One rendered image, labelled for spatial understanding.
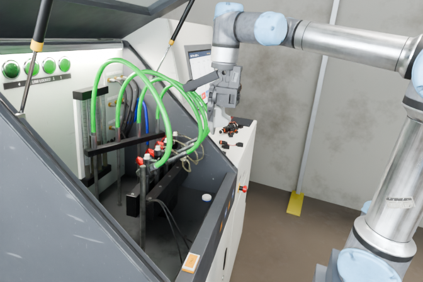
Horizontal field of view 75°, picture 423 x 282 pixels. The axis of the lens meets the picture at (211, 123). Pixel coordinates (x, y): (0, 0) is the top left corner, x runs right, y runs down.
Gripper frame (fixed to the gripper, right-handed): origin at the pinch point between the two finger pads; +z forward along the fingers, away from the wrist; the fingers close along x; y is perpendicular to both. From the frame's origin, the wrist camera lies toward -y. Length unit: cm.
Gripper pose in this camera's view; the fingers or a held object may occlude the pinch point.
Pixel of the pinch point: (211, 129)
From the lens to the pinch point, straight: 83.6
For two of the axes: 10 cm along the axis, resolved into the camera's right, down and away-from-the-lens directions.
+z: -0.8, 9.5, 3.1
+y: 9.6, 1.6, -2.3
